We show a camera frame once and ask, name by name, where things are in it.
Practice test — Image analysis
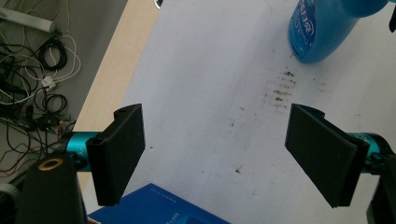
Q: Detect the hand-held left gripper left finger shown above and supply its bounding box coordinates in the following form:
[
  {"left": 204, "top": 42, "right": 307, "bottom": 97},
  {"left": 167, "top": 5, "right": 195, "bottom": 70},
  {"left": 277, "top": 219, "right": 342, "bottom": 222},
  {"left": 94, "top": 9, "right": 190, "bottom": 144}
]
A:
[{"left": 85, "top": 103, "right": 147, "bottom": 207}]

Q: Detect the white paper sheet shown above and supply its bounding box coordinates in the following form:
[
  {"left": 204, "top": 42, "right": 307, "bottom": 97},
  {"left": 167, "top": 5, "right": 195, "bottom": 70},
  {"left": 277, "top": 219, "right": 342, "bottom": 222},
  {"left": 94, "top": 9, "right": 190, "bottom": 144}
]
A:
[{"left": 82, "top": 0, "right": 396, "bottom": 224}]

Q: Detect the white cable connector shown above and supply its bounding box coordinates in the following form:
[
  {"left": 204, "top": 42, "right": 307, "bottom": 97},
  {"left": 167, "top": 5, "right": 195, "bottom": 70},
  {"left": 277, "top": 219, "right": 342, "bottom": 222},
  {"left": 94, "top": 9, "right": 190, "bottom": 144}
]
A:
[{"left": 41, "top": 76, "right": 57, "bottom": 91}]

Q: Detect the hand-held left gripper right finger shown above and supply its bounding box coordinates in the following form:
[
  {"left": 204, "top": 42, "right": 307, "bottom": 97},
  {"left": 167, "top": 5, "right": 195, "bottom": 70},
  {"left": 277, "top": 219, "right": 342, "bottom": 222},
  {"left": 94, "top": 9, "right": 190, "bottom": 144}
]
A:
[{"left": 284, "top": 103, "right": 371, "bottom": 209}]

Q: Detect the tangle of floor cables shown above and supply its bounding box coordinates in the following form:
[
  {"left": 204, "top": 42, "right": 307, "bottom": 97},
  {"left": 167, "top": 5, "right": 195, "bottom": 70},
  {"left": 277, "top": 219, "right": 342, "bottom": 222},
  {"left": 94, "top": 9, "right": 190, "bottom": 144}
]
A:
[{"left": 0, "top": 0, "right": 82, "bottom": 178}]

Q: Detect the grey plastic tube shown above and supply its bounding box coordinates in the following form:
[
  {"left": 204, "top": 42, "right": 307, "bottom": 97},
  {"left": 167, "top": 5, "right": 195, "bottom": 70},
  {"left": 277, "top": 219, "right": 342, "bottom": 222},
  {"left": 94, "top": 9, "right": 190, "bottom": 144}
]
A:
[{"left": 0, "top": 7, "right": 57, "bottom": 34}]

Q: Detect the blue bottle with white cap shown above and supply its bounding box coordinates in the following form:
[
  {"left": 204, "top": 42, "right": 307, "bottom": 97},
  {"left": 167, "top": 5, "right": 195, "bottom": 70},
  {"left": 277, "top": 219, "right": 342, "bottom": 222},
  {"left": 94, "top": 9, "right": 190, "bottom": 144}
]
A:
[{"left": 288, "top": 0, "right": 396, "bottom": 64}]

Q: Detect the blue cardboard box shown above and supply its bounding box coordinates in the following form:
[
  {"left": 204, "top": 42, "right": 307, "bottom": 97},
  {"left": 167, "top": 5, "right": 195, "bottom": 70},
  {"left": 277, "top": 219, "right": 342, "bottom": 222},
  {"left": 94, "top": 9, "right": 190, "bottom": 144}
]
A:
[{"left": 87, "top": 182, "right": 232, "bottom": 224}]

